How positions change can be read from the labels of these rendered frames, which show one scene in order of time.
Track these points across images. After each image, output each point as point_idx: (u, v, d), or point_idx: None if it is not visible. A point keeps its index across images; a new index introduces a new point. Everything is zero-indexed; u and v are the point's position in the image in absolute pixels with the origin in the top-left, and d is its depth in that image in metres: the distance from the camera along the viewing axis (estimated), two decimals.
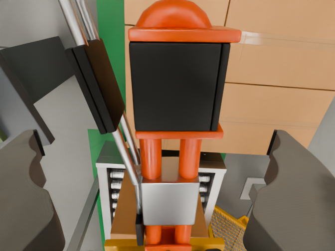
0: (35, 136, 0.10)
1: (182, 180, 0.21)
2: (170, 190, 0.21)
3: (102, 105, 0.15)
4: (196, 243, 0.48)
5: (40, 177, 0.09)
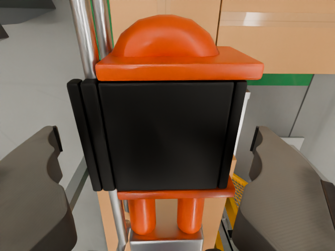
0: (54, 132, 0.11)
1: (182, 235, 0.17)
2: (167, 248, 0.17)
3: (105, 160, 0.11)
4: None
5: (57, 172, 0.09)
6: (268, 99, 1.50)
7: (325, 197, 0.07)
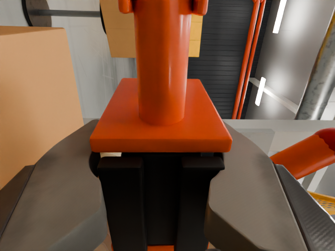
0: None
1: None
2: None
3: None
4: None
5: (98, 164, 0.10)
6: None
7: (279, 179, 0.08)
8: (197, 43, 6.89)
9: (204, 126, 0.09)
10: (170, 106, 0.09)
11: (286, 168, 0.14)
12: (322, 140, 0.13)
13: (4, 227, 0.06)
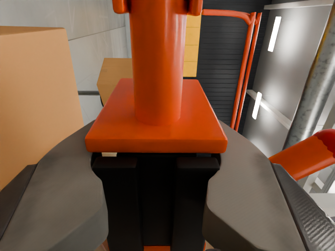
0: None
1: None
2: None
3: None
4: None
5: None
6: None
7: (276, 178, 0.08)
8: (194, 64, 7.23)
9: (199, 126, 0.09)
10: (165, 106, 0.09)
11: (285, 170, 0.13)
12: (321, 141, 0.13)
13: (6, 226, 0.06)
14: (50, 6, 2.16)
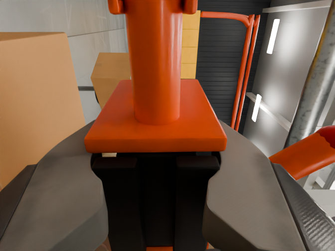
0: None
1: None
2: None
3: None
4: None
5: None
6: None
7: (276, 178, 0.08)
8: (193, 65, 7.23)
9: (199, 125, 0.09)
10: (164, 106, 0.09)
11: (287, 168, 0.13)
12: (323, 138, 0.13)
13: (6, 226, 0.06)
14: (45, 1, 2.14)
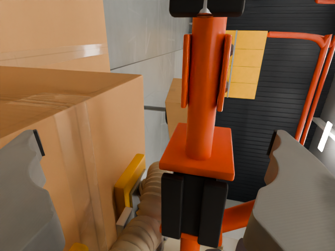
0: (35, 136, 0.10)
1: None
2: None
3: None
4: (128, 176, 0.33)
5: (40, 177, 0.09)
6: None
7: None
8: (253, 86, 6.97)
9: (220, 164, 0.16)
10: (202, 151, 0.16)
11: None
12: None
13: None
14: (132, 32, 2.52)
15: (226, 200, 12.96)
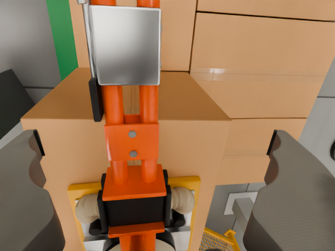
0: (35, 136, 0.10)
1: (140, 6, 0.18)
2: (127, 20, 0.18)
3: None
4: (170, 181, 0.45)
5: (40, 177, 0.09)
6: None
7: None
8: None
9: (110, 190, 0.26)
10: (111, 177, 0.27)
11: None
12: None
13: None
14: None
15: None
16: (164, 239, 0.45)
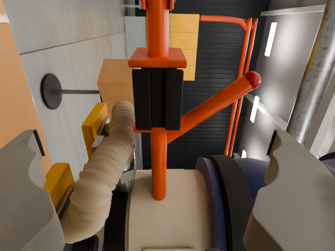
0: (35, 136, 0.10)
1: None
2: None
3: None
4: (94, 117, 0.35)
5: (40, 177, 0.09)
6: None
7: None
8: (192, 68, 7.40)
9: (176, 58, 0.21)
10: (161, 49, 0.20)
11: (226, 93, 0.25)
12: (244, 76, 0.25)
13: None
14: (53, 11, 2.31)
15: None
16: None
